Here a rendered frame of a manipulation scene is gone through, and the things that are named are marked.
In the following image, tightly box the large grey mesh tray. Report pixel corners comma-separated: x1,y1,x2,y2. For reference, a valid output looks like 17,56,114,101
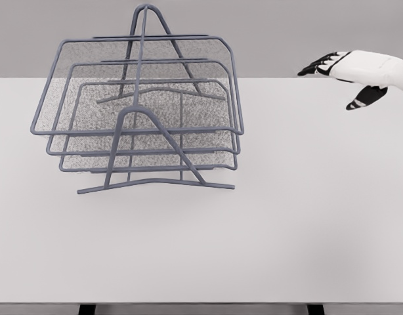
30,35,246,137

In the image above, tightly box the medium grey mesh tray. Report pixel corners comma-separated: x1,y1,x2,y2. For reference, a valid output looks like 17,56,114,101
46,58,242,156

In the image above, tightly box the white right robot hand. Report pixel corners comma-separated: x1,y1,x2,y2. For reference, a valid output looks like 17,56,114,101
297,50,403,112

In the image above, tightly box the grey wire rack frame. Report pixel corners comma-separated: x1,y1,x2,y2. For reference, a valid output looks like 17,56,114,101
77,3,236,196

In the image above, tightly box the small grey mesh tray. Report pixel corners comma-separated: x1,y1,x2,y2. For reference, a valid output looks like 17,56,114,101
58,78,239,173

